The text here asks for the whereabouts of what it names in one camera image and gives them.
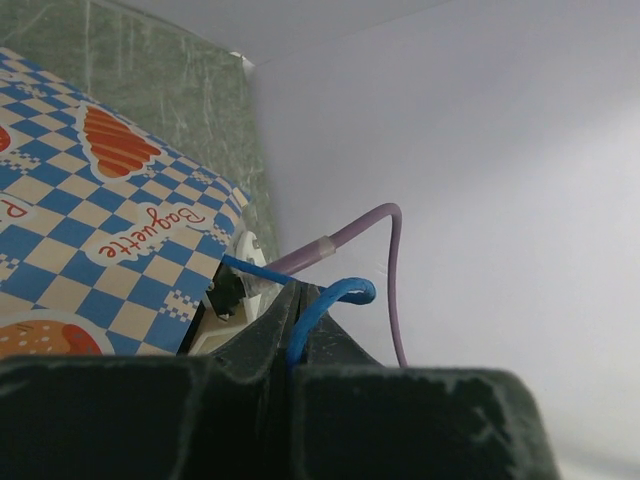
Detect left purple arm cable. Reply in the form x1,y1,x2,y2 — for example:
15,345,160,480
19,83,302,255
264,202,407,369

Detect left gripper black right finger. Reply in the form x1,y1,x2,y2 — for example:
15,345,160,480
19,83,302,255
287,314,560,479

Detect blue checkered paper bag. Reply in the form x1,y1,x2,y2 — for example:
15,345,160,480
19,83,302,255
1,49,248,357

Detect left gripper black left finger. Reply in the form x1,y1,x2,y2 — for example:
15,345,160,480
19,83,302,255
1,285,295,479

